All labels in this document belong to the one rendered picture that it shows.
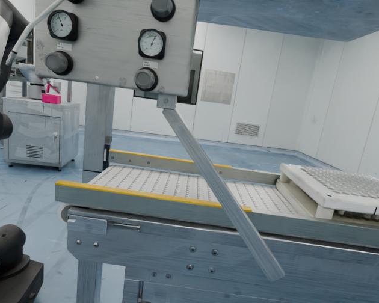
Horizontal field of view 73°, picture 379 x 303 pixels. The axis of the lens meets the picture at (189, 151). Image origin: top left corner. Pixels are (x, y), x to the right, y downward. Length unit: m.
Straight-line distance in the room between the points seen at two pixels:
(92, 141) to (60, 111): 2.35
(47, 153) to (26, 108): 0.51
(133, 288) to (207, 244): 0.20
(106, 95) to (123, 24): 0.36
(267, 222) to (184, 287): 0.23
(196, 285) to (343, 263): 0.28
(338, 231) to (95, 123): 0.62
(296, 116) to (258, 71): 1.42
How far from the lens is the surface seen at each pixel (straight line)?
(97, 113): 0.75
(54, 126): 3.15
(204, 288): 0.59
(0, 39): 0.83
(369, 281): 0.61
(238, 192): 0.64
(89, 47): 0.41
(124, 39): 0.40
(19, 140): 3.33
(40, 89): 3.44
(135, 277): 0.59
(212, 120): 5.86
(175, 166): 0.71
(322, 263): 0.55
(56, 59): 0.40
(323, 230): 0.51
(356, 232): 0.54
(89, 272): 0.94
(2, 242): 1.40
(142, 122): 5.77
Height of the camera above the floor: 1.05
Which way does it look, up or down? 12 degrees down
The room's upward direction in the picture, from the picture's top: 8 degrees clockwise
